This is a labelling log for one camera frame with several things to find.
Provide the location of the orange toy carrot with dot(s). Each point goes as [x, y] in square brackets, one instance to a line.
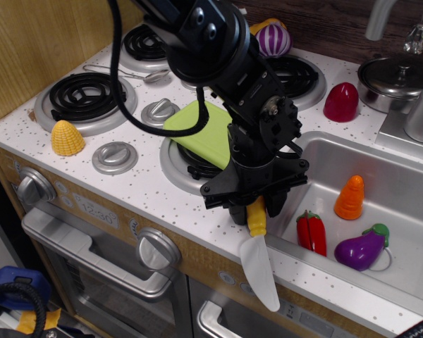
[349, 204]

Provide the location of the silver faucet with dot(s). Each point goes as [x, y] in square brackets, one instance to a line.
[378, 19]

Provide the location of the green cutting board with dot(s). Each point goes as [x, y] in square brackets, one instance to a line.
[211, 142]

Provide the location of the clear hanging crystal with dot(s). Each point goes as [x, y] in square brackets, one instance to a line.
[413, 43]

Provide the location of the red toy pepper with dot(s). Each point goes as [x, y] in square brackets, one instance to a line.
[311, 232]

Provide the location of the silver stove knob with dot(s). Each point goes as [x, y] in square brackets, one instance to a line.
[157, 113]
[114, 158]

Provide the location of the black burner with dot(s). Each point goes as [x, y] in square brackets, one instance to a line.
[84, 100]
[186, 170]
[143, 51]
[304, 83]

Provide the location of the steel pot with lid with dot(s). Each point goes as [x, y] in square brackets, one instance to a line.
[390, 84]

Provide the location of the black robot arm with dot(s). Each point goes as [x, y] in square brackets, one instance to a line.
[208, 44]

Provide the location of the dark red toy fruit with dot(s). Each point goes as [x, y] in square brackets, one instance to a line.
[341, 103]

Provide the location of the front right black burner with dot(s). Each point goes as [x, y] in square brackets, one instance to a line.
[186, 170]

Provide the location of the silver oven dial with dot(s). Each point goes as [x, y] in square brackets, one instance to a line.
[155, 250]
[34, 187]

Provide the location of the silver metal spoon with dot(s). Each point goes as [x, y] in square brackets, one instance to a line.
[148, 78]

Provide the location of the back right black burner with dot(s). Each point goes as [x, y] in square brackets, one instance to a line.
[304, 83]

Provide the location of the purple striped toy onion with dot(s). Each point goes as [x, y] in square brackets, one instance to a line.
[273, 38]

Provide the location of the purple toy eggplant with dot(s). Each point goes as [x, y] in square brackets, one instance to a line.
[360, 253]

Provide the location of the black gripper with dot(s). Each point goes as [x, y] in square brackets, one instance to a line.
[264, 162]

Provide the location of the front left black burner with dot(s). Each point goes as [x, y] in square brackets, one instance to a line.
[84, 100]

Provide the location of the back left black burner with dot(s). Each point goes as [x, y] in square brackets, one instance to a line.
[143, 51]

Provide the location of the silver sink basin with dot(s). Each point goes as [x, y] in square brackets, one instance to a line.
[393, 196]

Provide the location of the yellow handled white toy knife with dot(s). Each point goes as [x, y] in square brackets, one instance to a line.
[255, 259]

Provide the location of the blue plastic object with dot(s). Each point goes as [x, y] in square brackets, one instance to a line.
[23, 289]

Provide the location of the yellow toy corn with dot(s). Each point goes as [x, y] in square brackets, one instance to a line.
[66, 140]

